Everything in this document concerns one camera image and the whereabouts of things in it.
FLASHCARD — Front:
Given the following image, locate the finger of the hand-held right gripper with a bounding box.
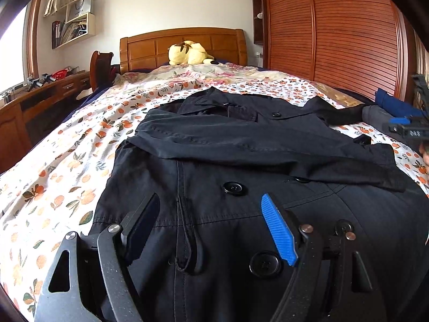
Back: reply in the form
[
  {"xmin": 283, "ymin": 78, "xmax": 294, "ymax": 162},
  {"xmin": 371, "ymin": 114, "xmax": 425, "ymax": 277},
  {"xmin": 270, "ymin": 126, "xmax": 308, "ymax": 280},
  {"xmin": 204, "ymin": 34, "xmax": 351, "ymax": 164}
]
[
  {"xmin": 411, "ymin": 74, "xmax": 429, "ymax": 99},
  {"xmin": 388, "ymin": 117, "xmax": 423, "ymax": 139}
]

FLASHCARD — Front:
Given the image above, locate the wooden headboard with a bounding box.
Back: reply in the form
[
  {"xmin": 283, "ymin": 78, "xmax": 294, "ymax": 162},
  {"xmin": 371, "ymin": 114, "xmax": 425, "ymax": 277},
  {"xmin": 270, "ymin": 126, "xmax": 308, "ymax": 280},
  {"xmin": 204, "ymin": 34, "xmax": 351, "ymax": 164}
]
[{"xmin": 120, "ymin": 27, "xmax": 249, "ymax": 74}]

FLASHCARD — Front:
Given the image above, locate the yellow plush toy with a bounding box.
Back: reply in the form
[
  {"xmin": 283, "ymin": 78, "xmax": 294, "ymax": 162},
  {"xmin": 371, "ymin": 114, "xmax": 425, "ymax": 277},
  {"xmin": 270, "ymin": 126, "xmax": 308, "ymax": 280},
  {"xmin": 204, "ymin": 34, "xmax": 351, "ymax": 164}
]
[{"xmin": 168, "ymin": 40, "xmax": 215, "ymax": 66}]

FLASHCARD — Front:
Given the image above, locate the blue cloth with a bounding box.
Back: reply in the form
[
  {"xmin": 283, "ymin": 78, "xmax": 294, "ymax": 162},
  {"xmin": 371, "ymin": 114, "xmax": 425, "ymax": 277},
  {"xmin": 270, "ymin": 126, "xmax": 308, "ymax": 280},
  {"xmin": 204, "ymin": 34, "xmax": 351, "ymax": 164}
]
[{"xmin": 375, "ymin": 88, "xmax": 423, "ymax": 118}]

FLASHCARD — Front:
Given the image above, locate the white paper bag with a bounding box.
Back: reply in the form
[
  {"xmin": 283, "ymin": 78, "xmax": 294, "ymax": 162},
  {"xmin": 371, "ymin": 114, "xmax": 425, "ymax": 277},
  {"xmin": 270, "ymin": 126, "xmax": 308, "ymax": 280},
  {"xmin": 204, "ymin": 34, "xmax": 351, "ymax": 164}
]
[{"xmin": 66, "ymin": 0, "xmax": 92, "ymax": 21}]

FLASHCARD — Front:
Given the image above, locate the wooden desk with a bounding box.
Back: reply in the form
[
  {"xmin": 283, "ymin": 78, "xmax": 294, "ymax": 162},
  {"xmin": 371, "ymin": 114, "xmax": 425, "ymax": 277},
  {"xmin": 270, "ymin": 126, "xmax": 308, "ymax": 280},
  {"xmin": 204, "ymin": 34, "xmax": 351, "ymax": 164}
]
[{"xmin": 0, "ymin": 70, "xmax": 91, "ymax": 175}]

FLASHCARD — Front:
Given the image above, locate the black coat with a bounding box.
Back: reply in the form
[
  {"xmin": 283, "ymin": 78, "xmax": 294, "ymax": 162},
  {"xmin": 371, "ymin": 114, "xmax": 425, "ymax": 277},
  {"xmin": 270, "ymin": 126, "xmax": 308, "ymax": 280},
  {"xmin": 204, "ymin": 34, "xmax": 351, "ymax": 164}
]
[{"xmin": 90, "ymin": 87, "xmax": 429, "ymax": 322}]

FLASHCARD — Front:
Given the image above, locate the grey cloth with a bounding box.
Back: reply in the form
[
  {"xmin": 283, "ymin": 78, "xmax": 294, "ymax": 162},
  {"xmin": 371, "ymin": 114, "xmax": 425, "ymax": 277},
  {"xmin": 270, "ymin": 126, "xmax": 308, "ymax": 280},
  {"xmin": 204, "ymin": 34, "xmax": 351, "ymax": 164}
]
[{"xmin": 362, "ymin": 105, "xmax": 403, "ymax": 131}]

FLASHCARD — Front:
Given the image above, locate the golden patterned cloth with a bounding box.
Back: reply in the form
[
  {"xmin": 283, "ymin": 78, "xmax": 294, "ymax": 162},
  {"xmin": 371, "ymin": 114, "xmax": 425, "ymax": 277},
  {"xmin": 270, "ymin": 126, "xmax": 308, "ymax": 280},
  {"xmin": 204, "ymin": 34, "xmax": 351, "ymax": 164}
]
[{"xmin": 315, "ymin": 84, "xmax": 364, "ymax": 108}]

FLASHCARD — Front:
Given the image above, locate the row of books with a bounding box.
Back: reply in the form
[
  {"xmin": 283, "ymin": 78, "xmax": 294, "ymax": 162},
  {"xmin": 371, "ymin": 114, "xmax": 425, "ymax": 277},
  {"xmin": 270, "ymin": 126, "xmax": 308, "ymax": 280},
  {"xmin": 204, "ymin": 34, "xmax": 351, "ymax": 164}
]
[{"xmin": 52, "ymin": 20, "xmax": 88, "ymax": 47}]

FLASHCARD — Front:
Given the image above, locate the pink floral blanket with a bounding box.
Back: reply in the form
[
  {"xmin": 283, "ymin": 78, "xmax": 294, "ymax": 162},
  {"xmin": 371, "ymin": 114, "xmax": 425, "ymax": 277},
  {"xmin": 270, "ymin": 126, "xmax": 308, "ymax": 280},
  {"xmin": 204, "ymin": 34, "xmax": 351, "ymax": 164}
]
[{"xmin": 114, "ymin": 62, "xmax": 269, "ymax": 91}]

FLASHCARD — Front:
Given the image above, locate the window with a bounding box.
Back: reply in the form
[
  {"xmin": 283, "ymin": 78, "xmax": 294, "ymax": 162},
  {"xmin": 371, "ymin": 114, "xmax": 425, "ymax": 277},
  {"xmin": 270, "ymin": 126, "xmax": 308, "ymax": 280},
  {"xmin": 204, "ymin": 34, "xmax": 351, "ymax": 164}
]
[{"xmin": 0, "ymin": 5, "xmax": 31, "ymax": 91}]

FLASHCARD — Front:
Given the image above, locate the person's right hand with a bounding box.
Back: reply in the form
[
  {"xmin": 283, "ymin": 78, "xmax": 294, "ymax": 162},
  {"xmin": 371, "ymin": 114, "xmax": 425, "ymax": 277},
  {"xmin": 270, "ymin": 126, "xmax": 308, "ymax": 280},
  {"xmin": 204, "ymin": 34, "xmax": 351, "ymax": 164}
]
[{"xmin": 420, "ymin": 142, "xmax": 429, "ymax": 177}]

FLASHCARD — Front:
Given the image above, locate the wooden chair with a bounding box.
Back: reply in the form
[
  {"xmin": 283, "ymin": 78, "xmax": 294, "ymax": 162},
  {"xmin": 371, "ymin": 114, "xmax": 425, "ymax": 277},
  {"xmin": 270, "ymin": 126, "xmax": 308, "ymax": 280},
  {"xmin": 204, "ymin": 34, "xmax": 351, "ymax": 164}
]
[{"xmin": 90, "ymin": 51, "xmax": 116, "ymax": 94}]

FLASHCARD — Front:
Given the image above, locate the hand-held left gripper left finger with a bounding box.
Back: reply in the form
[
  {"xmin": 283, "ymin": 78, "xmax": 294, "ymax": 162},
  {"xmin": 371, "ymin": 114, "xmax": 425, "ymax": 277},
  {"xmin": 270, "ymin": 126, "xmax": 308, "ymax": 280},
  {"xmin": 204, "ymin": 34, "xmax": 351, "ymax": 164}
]
[{"xmin": 34, "ymin": 193, "xmax": 161, "ymax": 322}]

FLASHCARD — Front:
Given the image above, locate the white wall shelf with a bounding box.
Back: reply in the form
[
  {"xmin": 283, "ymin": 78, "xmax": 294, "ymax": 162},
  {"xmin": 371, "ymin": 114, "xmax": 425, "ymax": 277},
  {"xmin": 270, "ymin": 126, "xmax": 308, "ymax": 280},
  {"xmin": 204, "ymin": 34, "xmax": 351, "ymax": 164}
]
[{"xmin": 50, "ymin": 0, "xmax": 98, "ymax": 49}]

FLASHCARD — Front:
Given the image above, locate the orange print bed sheet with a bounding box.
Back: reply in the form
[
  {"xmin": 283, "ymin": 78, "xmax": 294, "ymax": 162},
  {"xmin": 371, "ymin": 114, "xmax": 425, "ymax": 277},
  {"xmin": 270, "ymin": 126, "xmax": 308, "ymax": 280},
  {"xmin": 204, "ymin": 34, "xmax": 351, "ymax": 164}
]
[{"xmin": 0, "ymin": 70, "xmax": 429, "ymax": 319}]

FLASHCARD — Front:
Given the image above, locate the black device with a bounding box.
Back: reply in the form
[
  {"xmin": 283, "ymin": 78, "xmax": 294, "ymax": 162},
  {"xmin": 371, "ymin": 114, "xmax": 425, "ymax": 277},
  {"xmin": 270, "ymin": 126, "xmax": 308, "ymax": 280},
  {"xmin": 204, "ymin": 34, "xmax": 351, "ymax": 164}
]
[{"xmin": 26, "ymin": 74, "xmax": 57, "ymax": 92}]

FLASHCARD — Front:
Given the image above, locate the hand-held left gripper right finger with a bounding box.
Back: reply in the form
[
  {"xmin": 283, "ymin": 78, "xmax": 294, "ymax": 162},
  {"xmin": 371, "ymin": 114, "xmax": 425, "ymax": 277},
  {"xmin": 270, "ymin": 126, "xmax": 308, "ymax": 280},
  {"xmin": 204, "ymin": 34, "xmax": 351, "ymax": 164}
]
[{"xmin": 261, "ymin": 193, "xmax": 389, "ymax": 322}]

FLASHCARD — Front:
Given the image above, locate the wooden slatted wardrobe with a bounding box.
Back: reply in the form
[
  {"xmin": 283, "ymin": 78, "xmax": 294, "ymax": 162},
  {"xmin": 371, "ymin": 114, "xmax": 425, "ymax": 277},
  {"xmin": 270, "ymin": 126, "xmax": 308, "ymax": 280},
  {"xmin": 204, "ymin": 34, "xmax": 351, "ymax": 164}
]
[{"xmin": 251, "ymin": 0, "xmax": 429, "ymax": 108}]

